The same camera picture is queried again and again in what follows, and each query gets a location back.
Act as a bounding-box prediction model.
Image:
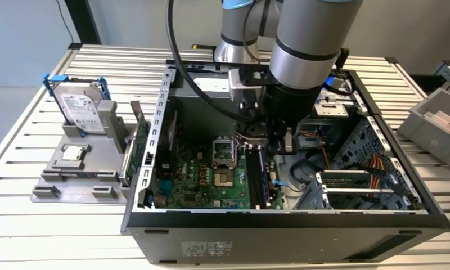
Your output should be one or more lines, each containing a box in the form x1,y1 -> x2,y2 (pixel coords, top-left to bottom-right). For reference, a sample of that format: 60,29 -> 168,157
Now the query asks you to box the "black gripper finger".
268,126 -> 299,155

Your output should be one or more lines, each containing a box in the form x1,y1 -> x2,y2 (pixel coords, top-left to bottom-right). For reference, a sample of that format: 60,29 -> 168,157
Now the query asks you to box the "round black fan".
236,120 -> 268,140

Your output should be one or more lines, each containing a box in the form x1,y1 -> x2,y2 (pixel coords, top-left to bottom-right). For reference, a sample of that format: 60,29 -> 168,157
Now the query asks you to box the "metal drive cage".
296,70 -> 361,147

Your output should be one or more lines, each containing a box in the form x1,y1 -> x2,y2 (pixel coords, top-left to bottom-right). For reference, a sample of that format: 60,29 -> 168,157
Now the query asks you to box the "metal socket cover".
212,136 -> 236,167

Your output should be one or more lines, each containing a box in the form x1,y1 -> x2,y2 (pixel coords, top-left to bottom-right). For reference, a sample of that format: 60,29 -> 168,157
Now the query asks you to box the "CPU socket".
215,168 -> 236,187

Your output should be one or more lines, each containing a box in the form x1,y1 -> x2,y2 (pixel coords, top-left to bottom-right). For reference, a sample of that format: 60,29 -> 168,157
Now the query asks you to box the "grey power supply unit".
171,71 -> 245,138

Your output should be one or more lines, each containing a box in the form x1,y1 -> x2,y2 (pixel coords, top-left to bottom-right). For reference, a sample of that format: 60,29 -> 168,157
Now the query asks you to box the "metal disk bay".
296,168 -> 425,210

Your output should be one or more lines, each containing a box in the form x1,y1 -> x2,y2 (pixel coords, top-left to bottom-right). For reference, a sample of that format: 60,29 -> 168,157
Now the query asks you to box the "green motherboard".
154,116 -> 287,210

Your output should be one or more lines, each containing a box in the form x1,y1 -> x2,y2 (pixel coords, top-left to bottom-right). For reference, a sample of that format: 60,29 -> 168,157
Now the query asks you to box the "black open PC case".
120,58 -> 450,265

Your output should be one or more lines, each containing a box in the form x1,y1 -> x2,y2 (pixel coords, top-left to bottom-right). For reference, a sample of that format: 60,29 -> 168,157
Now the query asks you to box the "grey plastic bin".
397,87 -> 450,168

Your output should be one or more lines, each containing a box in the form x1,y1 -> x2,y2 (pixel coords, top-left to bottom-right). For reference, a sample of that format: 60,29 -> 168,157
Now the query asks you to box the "white block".
424,111 -> 450,124

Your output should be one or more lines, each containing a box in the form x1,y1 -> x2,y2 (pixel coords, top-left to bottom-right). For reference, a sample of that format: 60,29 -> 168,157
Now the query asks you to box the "green graphics card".
122,97 -> 154,188

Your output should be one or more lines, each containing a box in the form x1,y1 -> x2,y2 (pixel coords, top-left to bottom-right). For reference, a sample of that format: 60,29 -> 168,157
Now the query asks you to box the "grey parts rack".
30,101 -> 136,205

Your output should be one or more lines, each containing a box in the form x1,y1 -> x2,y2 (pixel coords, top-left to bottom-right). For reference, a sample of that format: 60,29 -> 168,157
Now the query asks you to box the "hard disk in blue carrier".
40,73 -> 112,138

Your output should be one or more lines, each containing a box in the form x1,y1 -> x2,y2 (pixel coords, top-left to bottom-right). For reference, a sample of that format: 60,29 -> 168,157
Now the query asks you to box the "silver CPU chip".
62,146 -> 86,161

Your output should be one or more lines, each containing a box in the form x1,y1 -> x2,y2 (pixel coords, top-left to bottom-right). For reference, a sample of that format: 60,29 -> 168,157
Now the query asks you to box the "orange wire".
320,139 -> 332,171

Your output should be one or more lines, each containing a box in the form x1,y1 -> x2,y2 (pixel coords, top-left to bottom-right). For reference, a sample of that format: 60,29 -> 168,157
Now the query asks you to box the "blue data cable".
272,157 -> 319,195

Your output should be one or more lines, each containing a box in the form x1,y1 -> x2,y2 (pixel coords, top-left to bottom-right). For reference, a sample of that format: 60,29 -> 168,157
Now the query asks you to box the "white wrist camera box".
228,69 -> 265,93

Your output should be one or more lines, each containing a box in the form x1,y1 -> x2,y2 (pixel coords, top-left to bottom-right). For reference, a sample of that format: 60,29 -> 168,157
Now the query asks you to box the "red yellow wire bundle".
365,154 -> 387,190

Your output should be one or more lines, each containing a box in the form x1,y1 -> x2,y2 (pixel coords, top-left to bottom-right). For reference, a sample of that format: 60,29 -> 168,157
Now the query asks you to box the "thick black cable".
166,0 -> 265,122

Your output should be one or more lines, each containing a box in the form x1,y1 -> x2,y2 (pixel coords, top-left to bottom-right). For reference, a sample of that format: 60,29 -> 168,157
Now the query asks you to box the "black frame post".
66,0 -> 103,45

